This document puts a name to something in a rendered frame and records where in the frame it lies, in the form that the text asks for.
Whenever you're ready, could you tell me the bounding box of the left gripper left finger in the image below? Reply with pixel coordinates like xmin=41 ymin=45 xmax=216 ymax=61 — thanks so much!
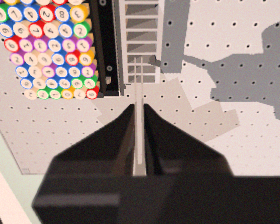
xmin=42 ymin=104 xmax=135 ymax=180

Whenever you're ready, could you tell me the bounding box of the black vial rack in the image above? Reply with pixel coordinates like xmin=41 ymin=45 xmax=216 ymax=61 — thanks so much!
xmin=83 ymin=0 xmax=107 ymax=98

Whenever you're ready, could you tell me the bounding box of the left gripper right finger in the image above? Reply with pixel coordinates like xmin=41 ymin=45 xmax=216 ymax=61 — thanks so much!
xmin=144 ymin=104 xmax=234 ymax=176

